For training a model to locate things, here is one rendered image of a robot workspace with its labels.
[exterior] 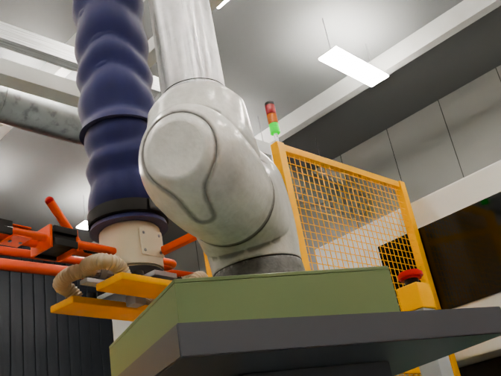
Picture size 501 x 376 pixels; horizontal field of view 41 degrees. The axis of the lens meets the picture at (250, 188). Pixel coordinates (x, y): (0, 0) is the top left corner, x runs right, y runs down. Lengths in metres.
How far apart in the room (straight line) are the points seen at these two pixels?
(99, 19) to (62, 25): 6.68
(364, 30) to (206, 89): 8.84
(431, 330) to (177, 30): 0.58
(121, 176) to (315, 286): 0.99
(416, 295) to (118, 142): 0.92
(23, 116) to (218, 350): 7.21
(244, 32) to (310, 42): 1.04
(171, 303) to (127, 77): 1.22
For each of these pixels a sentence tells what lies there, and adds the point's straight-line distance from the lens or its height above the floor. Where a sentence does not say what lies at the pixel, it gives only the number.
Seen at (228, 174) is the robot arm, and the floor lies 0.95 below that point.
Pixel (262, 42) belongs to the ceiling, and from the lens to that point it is 9.47.
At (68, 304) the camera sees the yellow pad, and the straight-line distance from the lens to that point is 1.78.
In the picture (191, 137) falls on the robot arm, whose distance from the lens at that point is 0.87.
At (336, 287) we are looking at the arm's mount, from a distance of 0.99.
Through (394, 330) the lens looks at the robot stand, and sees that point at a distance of 0.91.
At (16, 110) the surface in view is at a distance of 7.85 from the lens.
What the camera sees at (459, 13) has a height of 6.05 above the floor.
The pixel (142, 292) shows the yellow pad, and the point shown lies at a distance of 1.74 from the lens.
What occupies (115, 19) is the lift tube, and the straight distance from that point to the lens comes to 2.15.
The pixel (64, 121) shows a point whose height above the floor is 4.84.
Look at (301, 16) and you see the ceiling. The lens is 9.19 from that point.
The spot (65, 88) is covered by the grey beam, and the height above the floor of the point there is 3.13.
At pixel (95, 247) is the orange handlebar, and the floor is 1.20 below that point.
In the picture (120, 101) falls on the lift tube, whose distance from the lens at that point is 1.98.
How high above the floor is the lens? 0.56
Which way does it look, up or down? 25 degrees up
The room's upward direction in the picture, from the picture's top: 10 degrees counter-clockwise
